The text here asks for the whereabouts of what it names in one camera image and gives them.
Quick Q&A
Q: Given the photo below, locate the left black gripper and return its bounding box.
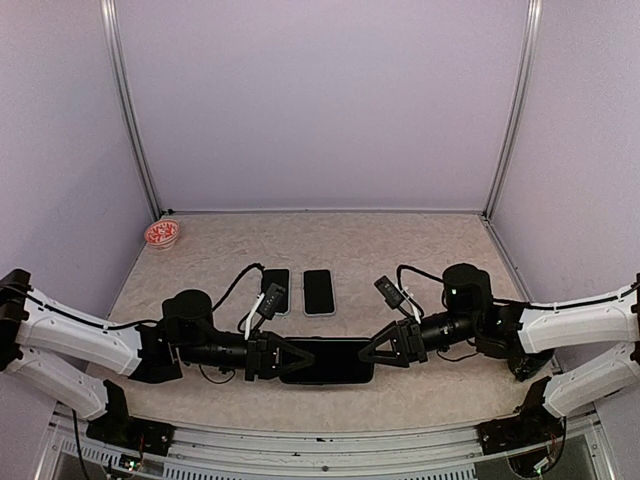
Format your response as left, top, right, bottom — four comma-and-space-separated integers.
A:
178, 328, 315, 382

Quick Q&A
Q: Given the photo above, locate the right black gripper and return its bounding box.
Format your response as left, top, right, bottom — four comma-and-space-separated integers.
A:
358, 311, 479, 368

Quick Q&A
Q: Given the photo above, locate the black phone case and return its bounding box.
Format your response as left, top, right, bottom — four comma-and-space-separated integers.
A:
278, 338, 375, 386

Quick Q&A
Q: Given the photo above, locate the lilac phone case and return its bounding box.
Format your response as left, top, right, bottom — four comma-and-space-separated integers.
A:
302, 268, 337, 317

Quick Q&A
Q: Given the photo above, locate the light blue phone case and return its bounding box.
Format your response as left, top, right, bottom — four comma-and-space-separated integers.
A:
257, 269, 291, 320

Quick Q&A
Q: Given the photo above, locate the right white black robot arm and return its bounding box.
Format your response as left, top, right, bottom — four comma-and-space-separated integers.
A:
358, 263, 639, 455

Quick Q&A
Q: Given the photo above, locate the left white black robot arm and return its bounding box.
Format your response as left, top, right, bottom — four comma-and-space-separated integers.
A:
1, 269, 314, 456

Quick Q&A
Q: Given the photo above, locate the black cup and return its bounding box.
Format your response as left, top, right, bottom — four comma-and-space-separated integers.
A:
507, 354, 549, 382

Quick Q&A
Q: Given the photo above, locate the red white patterned bowl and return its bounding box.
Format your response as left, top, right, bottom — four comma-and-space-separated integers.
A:
144, 219, 181, 250

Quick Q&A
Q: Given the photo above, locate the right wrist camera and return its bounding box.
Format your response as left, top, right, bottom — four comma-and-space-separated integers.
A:
374, 276, 422, 324

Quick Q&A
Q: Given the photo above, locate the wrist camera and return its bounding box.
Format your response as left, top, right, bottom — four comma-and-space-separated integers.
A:
244, 290, 280, 340
374, 276, 422, 324

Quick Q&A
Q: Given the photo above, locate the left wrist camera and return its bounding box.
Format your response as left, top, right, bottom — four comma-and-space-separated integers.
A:
244, 290, 280, 340

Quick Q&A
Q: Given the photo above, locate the front aluminium rail base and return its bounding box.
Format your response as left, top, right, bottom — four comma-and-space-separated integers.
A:
34, 394, 616, 480

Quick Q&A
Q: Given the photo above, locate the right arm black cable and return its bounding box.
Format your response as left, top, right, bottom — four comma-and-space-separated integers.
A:
396, 263, 640, 451

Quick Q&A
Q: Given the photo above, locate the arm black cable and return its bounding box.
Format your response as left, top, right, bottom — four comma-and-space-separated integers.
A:
0, 262, 266, 480
396, 263, 640, 451

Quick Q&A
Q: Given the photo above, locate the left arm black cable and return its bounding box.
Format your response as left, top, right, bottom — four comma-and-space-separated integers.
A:
0, 262, 266, 480

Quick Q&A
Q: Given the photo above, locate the right aluminium frame post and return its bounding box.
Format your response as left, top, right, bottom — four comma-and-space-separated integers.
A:
483, 0, 543, 223

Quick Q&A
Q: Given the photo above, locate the aluminium frame post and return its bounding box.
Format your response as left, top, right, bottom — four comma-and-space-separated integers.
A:
483, 0, 543, 223
99, 0, 163, 221

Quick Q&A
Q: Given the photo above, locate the left aluminium frame post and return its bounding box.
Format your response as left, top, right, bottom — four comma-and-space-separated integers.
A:
99, 0, 163, 221

